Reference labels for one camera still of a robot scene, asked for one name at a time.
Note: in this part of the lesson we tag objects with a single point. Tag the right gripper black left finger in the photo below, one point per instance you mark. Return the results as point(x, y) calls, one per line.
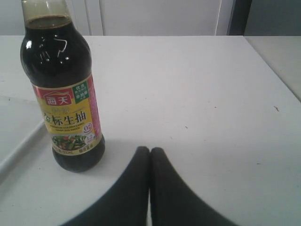
point(126, 202)

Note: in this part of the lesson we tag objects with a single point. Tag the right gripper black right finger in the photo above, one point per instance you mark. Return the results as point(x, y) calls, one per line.
point(172, 202)

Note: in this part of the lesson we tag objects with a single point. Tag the dark soy sauce bottle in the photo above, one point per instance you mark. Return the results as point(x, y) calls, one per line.
point(57, 60)

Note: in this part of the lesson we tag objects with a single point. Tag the white rectangular plastic tray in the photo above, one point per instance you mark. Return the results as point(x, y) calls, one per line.
point(19, 121)

